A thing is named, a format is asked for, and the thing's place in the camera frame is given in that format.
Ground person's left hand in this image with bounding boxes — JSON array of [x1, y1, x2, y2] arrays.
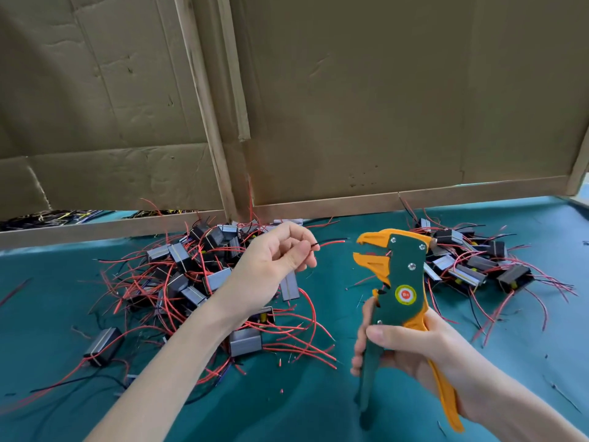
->
[[216, 220, 320, 320]]

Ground person's right hand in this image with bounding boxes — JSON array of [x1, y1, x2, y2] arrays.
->
[[350, 297, 489, 411]]

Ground wired component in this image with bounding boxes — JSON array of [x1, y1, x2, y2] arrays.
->
[[276, 236, 349, 304]]

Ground pile of wired transformers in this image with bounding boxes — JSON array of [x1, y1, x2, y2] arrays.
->
[[396, 193, 576, 346], [0, 193, 340, 415]]

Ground orange green wire strippers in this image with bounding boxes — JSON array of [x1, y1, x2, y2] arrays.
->
[[353, 228, 464, 431]]

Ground person's right forearm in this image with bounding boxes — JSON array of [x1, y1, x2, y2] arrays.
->
[[460, 359, 589, 442]]

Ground person's left forearm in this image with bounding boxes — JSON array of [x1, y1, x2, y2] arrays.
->
[[85, 303, 245, 442]]

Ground thin wooden strip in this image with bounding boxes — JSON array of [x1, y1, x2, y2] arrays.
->
[[216, 0, 252, 142]]

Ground smooth brown cardboard panel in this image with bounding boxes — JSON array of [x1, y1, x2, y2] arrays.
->
[[230, 0, 589, 206]]

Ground creased brown cardboard panel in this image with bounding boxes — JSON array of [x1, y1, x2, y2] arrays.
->
[[0, 0, 226, 220]]

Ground long wooden bottom rail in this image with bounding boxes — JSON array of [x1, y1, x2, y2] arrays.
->
[[256, 176, 572, 222]]

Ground wide wooden post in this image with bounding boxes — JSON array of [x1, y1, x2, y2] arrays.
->
[[175, 0, 242, 220]]

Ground short wooden bottom rail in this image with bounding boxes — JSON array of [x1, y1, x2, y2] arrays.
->
[[0, 211, 226, 251]]

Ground heap of black cables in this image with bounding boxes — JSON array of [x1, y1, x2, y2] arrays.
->
[[0, 209, 194, 231]]

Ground wooden corner post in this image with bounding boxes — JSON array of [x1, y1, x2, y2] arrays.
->
[[566, 128, 589, 197]]

